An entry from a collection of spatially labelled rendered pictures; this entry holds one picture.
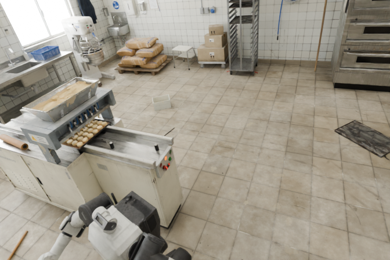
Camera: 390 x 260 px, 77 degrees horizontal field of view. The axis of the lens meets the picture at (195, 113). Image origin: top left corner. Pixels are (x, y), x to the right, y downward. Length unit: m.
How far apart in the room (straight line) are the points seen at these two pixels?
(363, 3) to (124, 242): 4.05
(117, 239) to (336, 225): 1.98
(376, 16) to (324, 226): 2.98
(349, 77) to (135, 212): 4.06
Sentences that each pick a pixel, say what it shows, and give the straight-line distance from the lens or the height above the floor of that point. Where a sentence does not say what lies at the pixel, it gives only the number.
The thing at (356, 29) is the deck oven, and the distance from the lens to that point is 4.42.
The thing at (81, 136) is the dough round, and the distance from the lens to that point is 2.40.
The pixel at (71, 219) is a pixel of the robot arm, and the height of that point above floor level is 0.95.
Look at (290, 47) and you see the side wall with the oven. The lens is 5.56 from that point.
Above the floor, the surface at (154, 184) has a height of 0.67.
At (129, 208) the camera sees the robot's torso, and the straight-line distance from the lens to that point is 1.38.
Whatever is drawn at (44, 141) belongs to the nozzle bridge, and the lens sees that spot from 2.21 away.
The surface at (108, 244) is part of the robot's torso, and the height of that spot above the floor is 1.10.
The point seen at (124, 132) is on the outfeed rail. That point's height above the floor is 0.88.
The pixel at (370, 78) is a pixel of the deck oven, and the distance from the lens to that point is 4.76.
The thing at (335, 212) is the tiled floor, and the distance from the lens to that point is 2.78.
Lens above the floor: 2.14
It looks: 33 degrees down
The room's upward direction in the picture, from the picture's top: 8 degrees counter-clockwise
